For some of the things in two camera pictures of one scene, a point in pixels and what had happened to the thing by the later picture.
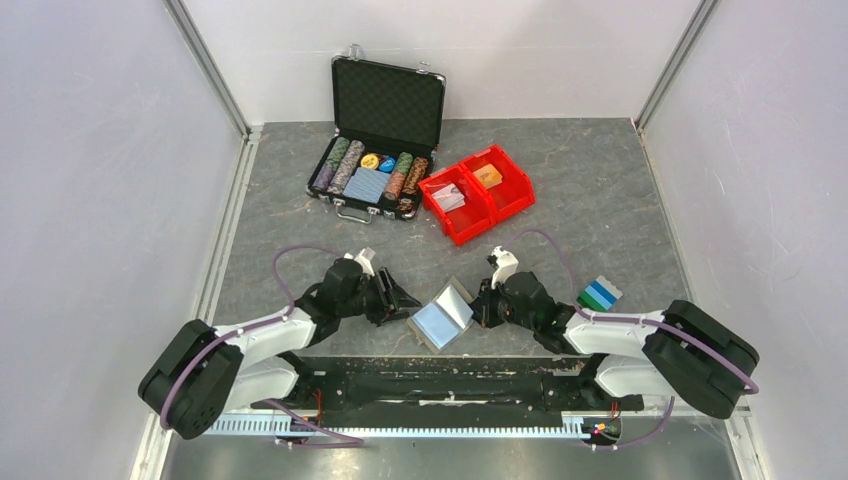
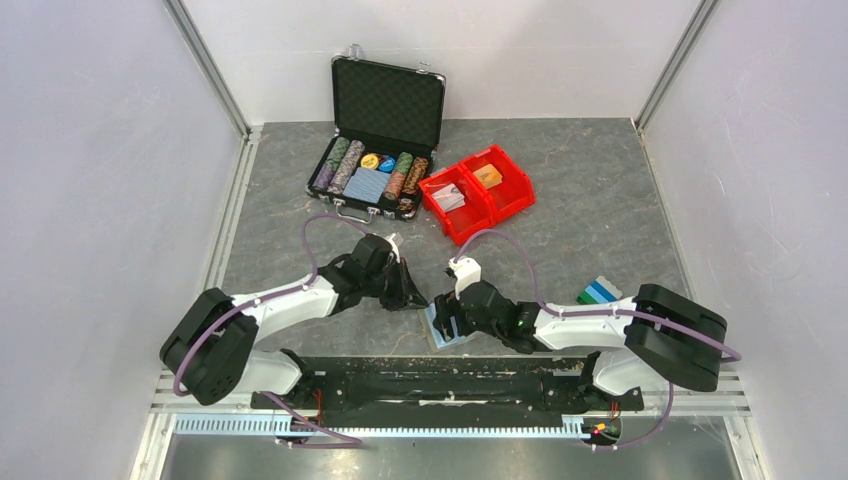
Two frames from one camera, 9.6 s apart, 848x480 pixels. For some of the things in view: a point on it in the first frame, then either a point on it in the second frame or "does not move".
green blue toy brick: x=600 y=295 does not move
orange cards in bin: x=489 y=176 does not move
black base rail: x=449 y=386 does not move
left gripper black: x=393 y=303 -> x=406 y=290
